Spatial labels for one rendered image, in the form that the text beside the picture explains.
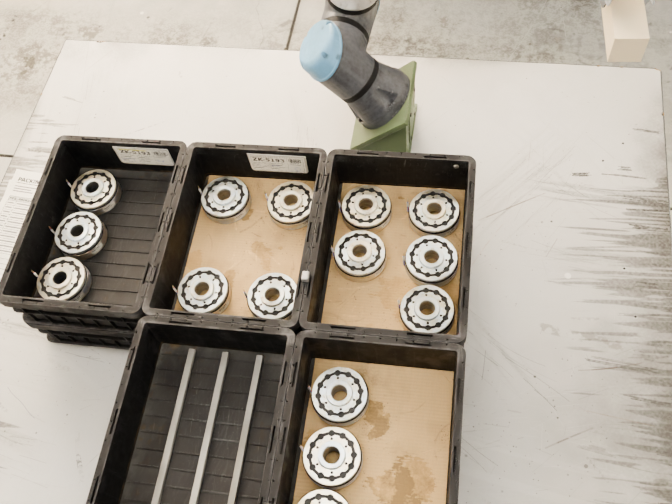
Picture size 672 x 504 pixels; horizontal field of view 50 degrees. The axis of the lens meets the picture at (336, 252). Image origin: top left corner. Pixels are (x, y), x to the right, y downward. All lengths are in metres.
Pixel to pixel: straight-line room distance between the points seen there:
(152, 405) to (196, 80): 0.93
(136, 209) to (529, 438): 0.95
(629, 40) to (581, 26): 1.60
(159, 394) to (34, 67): 2.13
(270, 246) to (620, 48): 0.78
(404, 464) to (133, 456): 0.49
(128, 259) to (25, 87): 1.78
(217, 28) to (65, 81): 1.15
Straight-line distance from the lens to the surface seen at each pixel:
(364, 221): 1.46
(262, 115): 1.87
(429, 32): 3.00
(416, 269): 1.41
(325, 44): 1.56
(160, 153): 1.60
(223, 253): 1.51
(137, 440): 1.42
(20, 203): 1.94
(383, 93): 1.63
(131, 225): 1.61
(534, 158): 1.76
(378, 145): 1.68
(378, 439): 1.32
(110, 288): 1.55
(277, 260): 1.48
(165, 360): 1.45
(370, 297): 1.42
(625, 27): 1.49
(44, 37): 3.42
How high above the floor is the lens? 2.11
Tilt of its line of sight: 61 degrees down
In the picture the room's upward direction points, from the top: 12 degrees counter-clockwise
